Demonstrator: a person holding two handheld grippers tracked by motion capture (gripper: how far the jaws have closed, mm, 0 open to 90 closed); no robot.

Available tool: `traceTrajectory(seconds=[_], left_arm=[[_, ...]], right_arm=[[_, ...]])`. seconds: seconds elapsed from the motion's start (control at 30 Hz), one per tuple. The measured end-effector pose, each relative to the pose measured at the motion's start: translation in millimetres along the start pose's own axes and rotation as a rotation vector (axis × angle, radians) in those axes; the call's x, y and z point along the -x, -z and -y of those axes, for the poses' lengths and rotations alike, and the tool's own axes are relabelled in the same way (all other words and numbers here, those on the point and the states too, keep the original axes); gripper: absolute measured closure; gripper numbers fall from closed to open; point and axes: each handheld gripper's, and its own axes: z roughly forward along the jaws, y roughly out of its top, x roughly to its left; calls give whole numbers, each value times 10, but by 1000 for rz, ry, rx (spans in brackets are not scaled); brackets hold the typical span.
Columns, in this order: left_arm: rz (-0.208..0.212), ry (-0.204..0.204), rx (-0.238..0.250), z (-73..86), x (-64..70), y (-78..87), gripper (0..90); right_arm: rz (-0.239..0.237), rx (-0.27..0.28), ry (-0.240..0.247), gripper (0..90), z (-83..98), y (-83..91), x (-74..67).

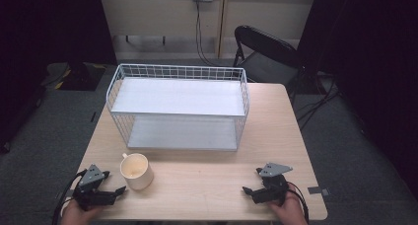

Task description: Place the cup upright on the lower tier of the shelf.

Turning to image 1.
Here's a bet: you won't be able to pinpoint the dark mat with yellow stripes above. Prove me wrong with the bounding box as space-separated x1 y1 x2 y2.
41 61 108 92

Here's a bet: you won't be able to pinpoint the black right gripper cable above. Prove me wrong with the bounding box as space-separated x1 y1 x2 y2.
285 181 311 225

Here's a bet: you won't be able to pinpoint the cream ceramic cup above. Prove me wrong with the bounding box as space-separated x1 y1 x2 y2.
118 152 155 191

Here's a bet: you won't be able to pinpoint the black curtain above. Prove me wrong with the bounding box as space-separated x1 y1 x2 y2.
296 0 418 201
0 0 118 154

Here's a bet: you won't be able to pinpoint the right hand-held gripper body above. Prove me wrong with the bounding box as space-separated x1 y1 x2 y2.
250 162 294 207

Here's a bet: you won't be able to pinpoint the grey floor tape strip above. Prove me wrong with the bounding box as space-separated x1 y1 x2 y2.
307 186 330 196

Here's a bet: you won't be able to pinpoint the black folding chair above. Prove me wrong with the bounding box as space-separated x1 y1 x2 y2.
232 25 306 89

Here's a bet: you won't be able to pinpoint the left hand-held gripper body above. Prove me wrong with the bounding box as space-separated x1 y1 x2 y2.
72 164 118 211

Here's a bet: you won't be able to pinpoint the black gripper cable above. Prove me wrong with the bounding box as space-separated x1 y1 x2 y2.
51 168 89 225
285 181 311 225

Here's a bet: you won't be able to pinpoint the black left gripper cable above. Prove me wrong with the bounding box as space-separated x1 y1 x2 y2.
51 168 89 225

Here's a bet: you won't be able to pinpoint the black floor cables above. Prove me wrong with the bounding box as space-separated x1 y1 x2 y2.
295 71 344 131

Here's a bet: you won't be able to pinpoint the person's right hand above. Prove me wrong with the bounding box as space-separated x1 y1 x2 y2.
266 183 309 225

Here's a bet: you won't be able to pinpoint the person's left hand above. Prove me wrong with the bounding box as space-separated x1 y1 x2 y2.
59 198 104 225

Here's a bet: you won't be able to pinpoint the white wire shelf rack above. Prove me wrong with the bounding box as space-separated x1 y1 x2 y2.
104 63 251 153

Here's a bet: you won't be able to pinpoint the black wall socket cable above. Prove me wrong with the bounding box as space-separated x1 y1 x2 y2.
194 0 219 68

